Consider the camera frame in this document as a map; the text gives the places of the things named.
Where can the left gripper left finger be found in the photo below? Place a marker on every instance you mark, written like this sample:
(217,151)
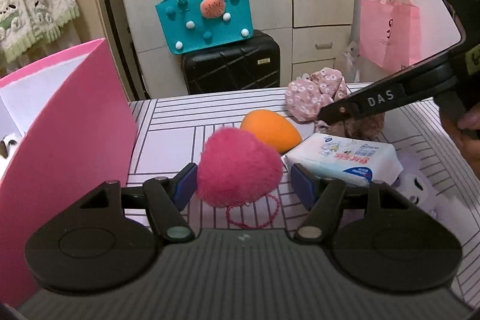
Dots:
(163,200)

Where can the pink shopping bag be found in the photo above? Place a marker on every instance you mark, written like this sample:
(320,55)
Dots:
(390,33)

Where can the black suitcase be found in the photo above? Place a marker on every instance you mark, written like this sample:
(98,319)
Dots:
(246,64)

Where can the white tissue pack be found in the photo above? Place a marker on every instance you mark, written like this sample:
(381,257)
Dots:
(357,162)

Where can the pink floral scrunchie cloth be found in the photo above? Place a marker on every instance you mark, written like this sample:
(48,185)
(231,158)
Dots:
(306,96)

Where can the pink fluffy heart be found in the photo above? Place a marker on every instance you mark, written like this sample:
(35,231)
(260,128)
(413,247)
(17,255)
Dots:
(236,168)

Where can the purple bunny plush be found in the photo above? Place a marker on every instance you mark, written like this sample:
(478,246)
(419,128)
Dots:
(414,185)

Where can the teal felt handbag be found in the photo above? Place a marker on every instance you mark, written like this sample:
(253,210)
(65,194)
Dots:
(191,25)

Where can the pink cardboard box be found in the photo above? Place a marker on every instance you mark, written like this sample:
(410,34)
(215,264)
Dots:
(75,130)

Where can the striped table cloth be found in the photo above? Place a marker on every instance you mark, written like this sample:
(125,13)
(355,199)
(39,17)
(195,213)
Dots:
(172,132)

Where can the person right hand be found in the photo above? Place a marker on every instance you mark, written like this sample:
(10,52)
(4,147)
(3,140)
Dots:
(468,147)

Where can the orange makeup sponge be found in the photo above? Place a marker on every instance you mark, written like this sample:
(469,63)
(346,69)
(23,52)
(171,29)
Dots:
(272,129)

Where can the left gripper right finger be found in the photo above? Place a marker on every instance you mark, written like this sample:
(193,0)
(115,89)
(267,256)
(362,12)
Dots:
(325,200)

